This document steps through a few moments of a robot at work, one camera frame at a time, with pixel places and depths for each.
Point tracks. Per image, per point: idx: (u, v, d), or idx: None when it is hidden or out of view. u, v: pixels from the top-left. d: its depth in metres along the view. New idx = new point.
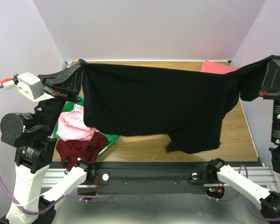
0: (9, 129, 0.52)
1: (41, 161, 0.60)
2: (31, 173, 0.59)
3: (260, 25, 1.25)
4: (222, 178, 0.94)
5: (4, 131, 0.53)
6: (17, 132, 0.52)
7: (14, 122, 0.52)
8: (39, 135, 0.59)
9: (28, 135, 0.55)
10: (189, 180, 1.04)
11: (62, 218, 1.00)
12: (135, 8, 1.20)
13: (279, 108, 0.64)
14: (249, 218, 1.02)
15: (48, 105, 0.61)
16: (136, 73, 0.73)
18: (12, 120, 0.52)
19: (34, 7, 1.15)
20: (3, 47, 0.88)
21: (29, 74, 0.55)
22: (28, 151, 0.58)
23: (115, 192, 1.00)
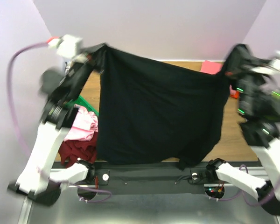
0: (49, 81, 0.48)
1: (66, 126, 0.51)
2: (56, 131, 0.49)
3: (261, 25, 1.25)
4: (222, 177, 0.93)
5: (45, 82, 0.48)
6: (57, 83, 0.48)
7: (55, 73, 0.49)
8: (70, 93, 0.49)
9: (61, 90, 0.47)
10: (189, 180, 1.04)
11: (62, 218, 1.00)
12: (136, 9, 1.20)
13: (240, 82, 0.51)
14: (249, 217, 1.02)
15: (81, 68, 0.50)
16: (149, 68, 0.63)
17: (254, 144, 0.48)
18: (53, 74, 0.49)
19: (35, 8, 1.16)
20: (4, 47, 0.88)
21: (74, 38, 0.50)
22: (56, 111, 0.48)
23: (115, 192, 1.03)
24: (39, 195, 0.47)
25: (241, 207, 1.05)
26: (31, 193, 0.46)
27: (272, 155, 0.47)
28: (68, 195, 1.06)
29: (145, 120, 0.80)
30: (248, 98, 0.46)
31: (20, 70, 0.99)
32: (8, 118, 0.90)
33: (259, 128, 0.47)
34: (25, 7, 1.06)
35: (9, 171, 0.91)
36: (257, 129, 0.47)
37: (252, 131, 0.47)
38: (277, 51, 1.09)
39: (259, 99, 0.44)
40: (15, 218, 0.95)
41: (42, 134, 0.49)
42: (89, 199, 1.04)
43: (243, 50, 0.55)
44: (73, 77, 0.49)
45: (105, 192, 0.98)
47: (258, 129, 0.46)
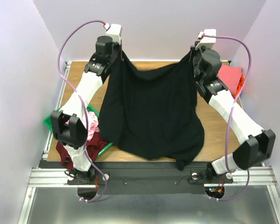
0: (102, 40, 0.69)
1: (103, 78, 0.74)
2: (96, 77, 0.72)
3: (260, 24, 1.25)
4: (219, 168, 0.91)
5: (99, 42, 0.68)
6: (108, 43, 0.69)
7: (109, 38, 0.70)
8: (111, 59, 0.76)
9: (109, 49, 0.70)
10: (189, 180, 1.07)
11: (62, 218, 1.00)
12: (136, 9, 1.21)
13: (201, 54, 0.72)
14: (249, 218, 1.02)
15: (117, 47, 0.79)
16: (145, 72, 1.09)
17: (206, 96, 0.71)
18: (106, 38, 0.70)
19: (35, 7, 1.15)
20: (4, 47, 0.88)
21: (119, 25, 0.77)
22: (97, 65, 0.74)
23: (116, 192, 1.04)
24: (79, 123, 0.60)
25: (241, 207, 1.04)
26: (73, 119, 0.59)
27: (218, 100, 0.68)
28: (69, 195, 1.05)
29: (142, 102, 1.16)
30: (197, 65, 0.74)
31: (20, 71, 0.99)
32: (8, 119, 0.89)
33: (207, 82, 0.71)
34: (25, 7, 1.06)
35: (10, 170, 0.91)
36: (205, 83, 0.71)
37: (203, 84, 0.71)
38: (277, 51, 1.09)
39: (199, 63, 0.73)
40: (15, 218, 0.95)
41: (83, 83, 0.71)
42: (89, 199, 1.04)
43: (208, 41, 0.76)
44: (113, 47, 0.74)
45: (104, 181, 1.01)
47: (206, 83, 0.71)
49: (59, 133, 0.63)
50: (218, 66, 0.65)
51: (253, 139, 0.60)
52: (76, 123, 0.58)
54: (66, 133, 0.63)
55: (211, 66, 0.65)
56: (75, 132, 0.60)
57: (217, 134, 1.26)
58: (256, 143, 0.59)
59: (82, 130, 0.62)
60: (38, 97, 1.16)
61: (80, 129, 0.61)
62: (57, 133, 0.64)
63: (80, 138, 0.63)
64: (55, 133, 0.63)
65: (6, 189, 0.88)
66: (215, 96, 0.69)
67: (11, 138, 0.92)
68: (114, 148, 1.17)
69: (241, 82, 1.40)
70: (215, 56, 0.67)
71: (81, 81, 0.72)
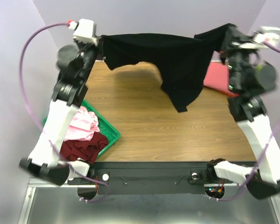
0: (62, 56, 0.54)
1: (77, 100, 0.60)
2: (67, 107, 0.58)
3: (261, 24, 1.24)
4: (220, 172, 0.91)
5: (60, 57, 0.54)
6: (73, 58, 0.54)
7: (73, 49, 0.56)
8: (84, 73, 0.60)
9: (78, 65, 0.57)
10: (189, 180, 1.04)
11: (62, 218, 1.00)
12: (136, 9, 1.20)
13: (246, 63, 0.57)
14: (249, 218, 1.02)
15: (88, 52, 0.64)
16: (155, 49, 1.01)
17: (238, 116, 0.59)
18: (68, 49, 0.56)
19: (34, 8, 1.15)
20: (4, 48, 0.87)
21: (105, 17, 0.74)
22: (67, 88, 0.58)
23: (115, 192, 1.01)
24: (51, 171, 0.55)
25: (241, 207, 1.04)
26: (44, 169, 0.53)
27: (254, 128, 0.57)
28: (69, 196, 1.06)
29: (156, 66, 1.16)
30: (237, 74, 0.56)
31: (20, 72, 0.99)
32: (8, 121, 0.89)
33: (242, 99, 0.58)
34: (25, 8, 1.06)
35: (9, 171, 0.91)
36: (240, 101, 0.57)
37: (238, 103, 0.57)
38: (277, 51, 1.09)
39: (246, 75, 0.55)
40: (15, 218, 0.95)
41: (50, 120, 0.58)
42: (89, 199, 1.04)
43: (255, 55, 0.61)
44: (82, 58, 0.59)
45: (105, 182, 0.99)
47: (242, 102, 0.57)
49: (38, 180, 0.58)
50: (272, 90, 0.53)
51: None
52: (46, 172, 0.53)
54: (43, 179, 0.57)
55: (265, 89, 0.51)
56: (53, 178, 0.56)
57: (217, 134, 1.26)
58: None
59: (58, 172, 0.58)
60: (37, 97, 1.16)
61: (54, 173, 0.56)
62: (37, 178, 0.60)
63: (60, 179, 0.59)
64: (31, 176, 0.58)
65: (6, 190, 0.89)
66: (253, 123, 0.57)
67: (11, 140, 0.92)
68: (114, 148, 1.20)
69: None
70: (272, 74, 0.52)
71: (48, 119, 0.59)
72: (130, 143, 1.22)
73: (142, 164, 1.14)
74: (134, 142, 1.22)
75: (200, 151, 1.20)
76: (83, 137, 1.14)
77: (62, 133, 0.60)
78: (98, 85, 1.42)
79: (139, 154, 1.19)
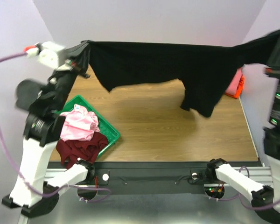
0: (24, 95, 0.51)
1: (51, 136, 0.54)
2: (40, 146, 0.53)
3: (260, 24, 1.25)
4: (220, 175, 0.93)
5: (20, 96, 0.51)
6: (33, 97, 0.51)
7: (34, 84, 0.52)
8: (52, 108, 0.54)
9: (43, 103, 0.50)
10: (189, 180, 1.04)
11: (62, 219, 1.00)
12: (135, 10, 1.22)
13: None
14: (249, 218, 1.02)
15: (60, 78, 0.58)
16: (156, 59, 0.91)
17: (276, 155, 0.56)
18: (31, 85, 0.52)
19: (34, 7, 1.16)
20: (5, 47, 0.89)
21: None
22: (38, 124, 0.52)
23: (115, 192, 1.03)
24: (33, 211, 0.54)
25: (241, 207, 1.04)
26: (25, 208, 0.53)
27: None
28: (69, 196, 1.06)
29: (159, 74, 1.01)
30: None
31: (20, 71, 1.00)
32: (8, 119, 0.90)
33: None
34: (25, 7, 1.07)
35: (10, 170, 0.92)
36: None
37: (279, 142, 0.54)
38: None
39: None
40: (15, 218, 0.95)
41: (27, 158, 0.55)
42: (89, 199, 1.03)
43: None
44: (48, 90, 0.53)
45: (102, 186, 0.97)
47: None
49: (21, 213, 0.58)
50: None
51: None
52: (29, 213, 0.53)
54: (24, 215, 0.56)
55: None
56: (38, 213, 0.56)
57: (216, 134, 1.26)
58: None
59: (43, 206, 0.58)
60: None
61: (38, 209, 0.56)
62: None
63: (47, 208, 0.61)
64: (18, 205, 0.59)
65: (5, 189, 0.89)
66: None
67: None
68: (113, 148, 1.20)
69: (241, 82, 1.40)
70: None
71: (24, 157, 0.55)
72: (130, 142, 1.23)
73: (141, 164, 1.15)
74: (134, 142, 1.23)
75: (200, 151, 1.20)
76: (83, 137, 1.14)
77: (42, 170, 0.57)
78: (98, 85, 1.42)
79: (139, 154, 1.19)
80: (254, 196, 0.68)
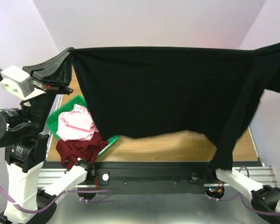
0: None
1: (32, 159, 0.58)
2: (24, 172, 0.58)
3: (259, 24, 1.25)
4: (220, 175, 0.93)
5: None
6: (1, 131, 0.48)
7: None
8: (29, 133, 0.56)
9: (13, 134, 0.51)
10: (189, 180, 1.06)
11: (61, 218, 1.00)
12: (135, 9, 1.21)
13: None
14: (249, 218, 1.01)
15: (35, 101, 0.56)
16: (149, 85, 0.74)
17: None
18: None
19: (34, 8, 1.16)
20: (4, 48, 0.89)
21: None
22: (18, 150, 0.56)
23: (115, 191, 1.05)
24: None
25: (241, 206, 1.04)
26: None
27: None
28: (68, 196, 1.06)
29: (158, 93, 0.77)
30: None
31: None
32: None
33: None
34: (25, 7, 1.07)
35: None
36: None
37: None
38: None
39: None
40: None
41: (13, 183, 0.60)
42: (89, 199, 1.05)
43: None
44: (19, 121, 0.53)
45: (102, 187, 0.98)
47: None
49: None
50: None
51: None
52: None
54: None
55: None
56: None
57: None
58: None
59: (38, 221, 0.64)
60: None
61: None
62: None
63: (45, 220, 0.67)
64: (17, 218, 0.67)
65: None
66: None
67: None
68: (113, 148, 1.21)
69: None
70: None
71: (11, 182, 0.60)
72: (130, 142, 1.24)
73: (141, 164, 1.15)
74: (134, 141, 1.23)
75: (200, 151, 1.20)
76: (82, 137, 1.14)
77: (32, 189, 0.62)
78: None
79: (139, 153, 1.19)
80: (254, 195, 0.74)
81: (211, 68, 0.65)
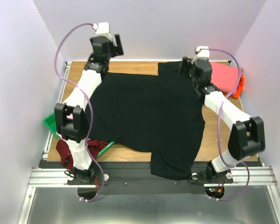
0: (95, 46, 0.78)
1: (101, 73, 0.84)
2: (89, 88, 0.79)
3: (259, 24, 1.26)
4: (218, 166, 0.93)
5: (94, 48, 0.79)
6: (99, 52, 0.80)
7: (105, 38, 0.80)
8: (107, 58, 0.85)
9: (101, 58, 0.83)
10: (189, 180, 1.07)
11: (62, 218, 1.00)
12: (135, 9, 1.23)
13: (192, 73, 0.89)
14: (249, 219, 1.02)
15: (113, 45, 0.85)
16: (129, 115, 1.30)
17: (202, 97, 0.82)
18: (100, 38, 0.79)
19: (34, 8, 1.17)
20: (6, 47, 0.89)
21: (107, 24, 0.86)
22: (96, 64, 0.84)
23: (115, 192, 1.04)
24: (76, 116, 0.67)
25: (241, 206, 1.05)
26: (76, 111, 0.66)
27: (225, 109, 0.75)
28: (68, 196, 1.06)
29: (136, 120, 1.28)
30: (196, 81, 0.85)
31: (22, 71, 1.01)
32: (10, 118, 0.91)
33: (201, 86, 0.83)
34: (26, 7, 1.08)
35: (10, 170, 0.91)
36: (201, 87, 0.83)
37: (199, 88, 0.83)
38: (274, 49, 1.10)
39: (198, 86, 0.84)
40: (15, 217, 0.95)
41: (78, 95, 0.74)
42: (89, 199, 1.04)
43: (202, 60, 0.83)
44: (107, 55, 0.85)
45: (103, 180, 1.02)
47: (202, 87, 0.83)
49: (62, 125, 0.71)
50: (209, 72, 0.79)
51: (241, 125, 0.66)
52: (80, 114, 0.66)
54: (69, 126, 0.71)
55: (204, 71, 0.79)
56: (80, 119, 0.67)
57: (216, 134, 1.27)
58: (244, 127, 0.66)
59: (80, 122, 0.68)
60: (38, 96, 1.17)
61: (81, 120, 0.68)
62: (59, 124, 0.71)
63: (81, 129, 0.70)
64: (60, 129, 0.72)
65: (7, 188, 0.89)
66: (208, 95, 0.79)
67: (12, 136, 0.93)
68: (114, 148, 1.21)
69: (241, 82, 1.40)
70: (207, 64, 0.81)
71: (73, 95, 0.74)
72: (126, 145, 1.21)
73: (130, 174, 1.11)
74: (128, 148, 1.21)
75: (200, 151, 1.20)
76: None
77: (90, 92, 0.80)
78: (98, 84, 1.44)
79: (125, 176, 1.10)
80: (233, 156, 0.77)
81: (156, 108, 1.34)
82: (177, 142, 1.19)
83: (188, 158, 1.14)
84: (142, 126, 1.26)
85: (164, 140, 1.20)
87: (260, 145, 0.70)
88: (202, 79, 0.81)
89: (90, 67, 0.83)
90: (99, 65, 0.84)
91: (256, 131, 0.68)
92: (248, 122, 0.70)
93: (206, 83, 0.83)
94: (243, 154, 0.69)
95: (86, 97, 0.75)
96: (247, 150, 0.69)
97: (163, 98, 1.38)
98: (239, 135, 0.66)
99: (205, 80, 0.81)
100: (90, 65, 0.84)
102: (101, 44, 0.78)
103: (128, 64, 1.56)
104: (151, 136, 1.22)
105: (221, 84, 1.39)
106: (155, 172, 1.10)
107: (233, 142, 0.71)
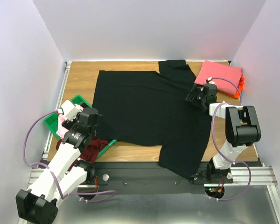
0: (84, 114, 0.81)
1: (82, 145, 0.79)
2: (62, 170, 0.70)
3: (259, 24, 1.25)
4: (218, 162, 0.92)
5: (80, 117, 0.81)
6: (85, 122, 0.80)
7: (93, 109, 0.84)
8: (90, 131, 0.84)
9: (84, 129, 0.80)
10: (190, 180, 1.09)
11: (62, 218, 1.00)
12: (135, 8, 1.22)
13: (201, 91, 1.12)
14: (249, 219, 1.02)
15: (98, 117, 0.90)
16: (129, 116, 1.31)
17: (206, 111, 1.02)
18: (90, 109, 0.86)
19: (33, 7, 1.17)
20: (5, 46, 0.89)
21: (66, 105, 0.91)
22: (77, 135, 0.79)
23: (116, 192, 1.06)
24: (38, 211, 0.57)
25: (241, 207, 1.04)
26: (39, 203, 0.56)
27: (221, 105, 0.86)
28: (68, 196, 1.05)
29: (137, 120, 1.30)
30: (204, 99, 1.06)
31: (21, 70, 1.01)
32: (9, 118, 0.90)
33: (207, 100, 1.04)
34: (25, 6, 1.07)
35: (10, 170, 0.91)
36: (206, 101, 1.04)
37: (206, 102, 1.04)
38: (274, 49, 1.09)
39: (205, 101, 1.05)
40: (15, 217, 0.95)
41: (46, 180, 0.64)
42: (89, 199, 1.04)
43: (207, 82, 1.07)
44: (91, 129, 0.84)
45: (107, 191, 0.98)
47: (208, 101, 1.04)
49: (24, 213, 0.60)
50: (214, 90, 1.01)
51: (233, 108, 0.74)
52: (43, 207, 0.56)
54: (31, 213, 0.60)
55: (208, 88, 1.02)
56: (42, 213, 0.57)
57: (216, 134, 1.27)
58: (235, 108, 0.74)
59: (45, 212, 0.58)
60: (38, 96, 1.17)
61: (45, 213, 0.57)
62: (22, 212, 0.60)
63: (48, 216, 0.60)
64: (22, 215, 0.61)
65: (6, 188, 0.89)
66: (212, 103, 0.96)
67: (12, 136, 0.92)
68: (114, 148, 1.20)
69: (241, 82, 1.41)
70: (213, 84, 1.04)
71: (40, 179, 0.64)
72: (127, 146, 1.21)
73: (132, 173, 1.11)
74: (129, 148, 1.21)
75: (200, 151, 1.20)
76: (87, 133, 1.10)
77: (63, 171, 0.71)
78: (99, 84, 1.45)
79: (126, 176, 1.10)
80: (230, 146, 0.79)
81: (157, 108, 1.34)
82: (177, 142, 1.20)
83: (187, 158, 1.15)
84: (143, 126, 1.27)
85: (171, 136, 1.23)
87: (255, 131, 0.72)
88: (208, 95, 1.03)
89: (70, 136, 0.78)
90: (81, 135, 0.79)
91: (249, 116, 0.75)
92: (243, 111, 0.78)
93: (212, 100, 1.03)
94: (238, 136, 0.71)
95: (56, 181, 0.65)
96: (241, 131, 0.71)
97: (164, 99, 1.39)
98: (230, 112, 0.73)
99: (211, 97, 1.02)
100: (71, 135, 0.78)
102: (89, 114, 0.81)
103: (128, 64, 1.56)
104: (157, 133, 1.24)
105: (220, 85, 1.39)
106: (163, 164, 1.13)
107: (227, 128, 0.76)
